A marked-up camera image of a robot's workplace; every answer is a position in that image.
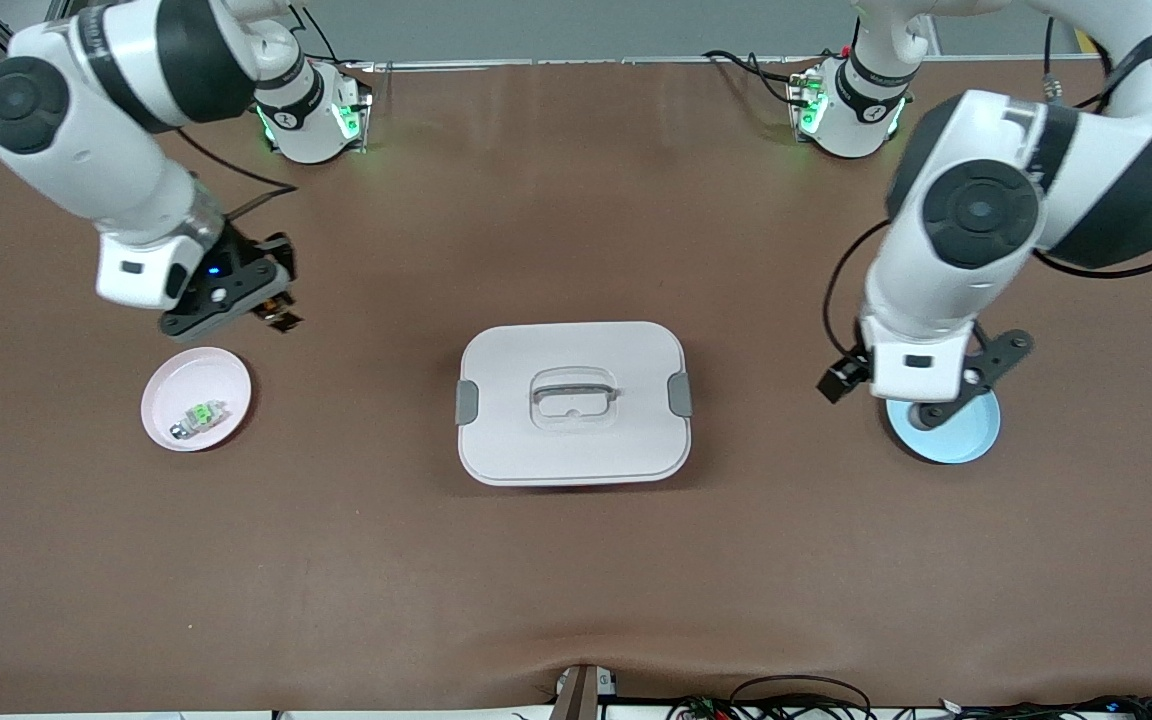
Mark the brown table mat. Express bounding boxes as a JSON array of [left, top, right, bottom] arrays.
[[0, 60, 1152, 716]]

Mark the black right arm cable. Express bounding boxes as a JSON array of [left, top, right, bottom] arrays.
[[174, 128, 299, 226]]

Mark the black right base cable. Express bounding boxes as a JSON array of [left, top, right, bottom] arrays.
[[276, 0, 377, 76]]

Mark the black base cable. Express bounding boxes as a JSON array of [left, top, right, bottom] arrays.
[[704, 50, 799, 104], [276, 0, 377, 76]]

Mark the metal table edge bracket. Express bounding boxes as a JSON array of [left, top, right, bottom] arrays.
[[551, 664, 619, 720]]

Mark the silver table edge rail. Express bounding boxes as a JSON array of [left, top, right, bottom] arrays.
[[306, 55, 1077, 76]]

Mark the black left base cable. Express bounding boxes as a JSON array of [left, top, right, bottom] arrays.
[[704, 50, 799, 104]]

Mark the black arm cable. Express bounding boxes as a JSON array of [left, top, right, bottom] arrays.
[[174, 128, 299, 226], [822, 15, 1152, 361]]

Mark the tangled floor cable bundle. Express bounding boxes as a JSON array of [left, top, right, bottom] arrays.
[[936, 695, 1152, 720]]

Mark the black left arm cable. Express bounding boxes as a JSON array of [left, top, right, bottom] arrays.
[[822, 15, 1152, 361]]

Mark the white lidded storage box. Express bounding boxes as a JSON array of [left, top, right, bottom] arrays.
[[455, 321, 693, 488]]

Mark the pink round plate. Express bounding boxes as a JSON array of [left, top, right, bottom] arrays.
[[140, 346, 253, 453]]

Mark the light blue round plate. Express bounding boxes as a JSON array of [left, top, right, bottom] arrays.
[[886, 385, 1002, 465]]

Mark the orange and black push-button switch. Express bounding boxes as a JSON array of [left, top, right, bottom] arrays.
[[254, 295, 304, 334]]

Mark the black looped cable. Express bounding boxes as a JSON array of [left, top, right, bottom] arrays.
[[666, 675, 877, 720]]

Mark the green push-button switch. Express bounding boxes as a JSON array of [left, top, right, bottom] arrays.
[[169, 399, 229, 442]]

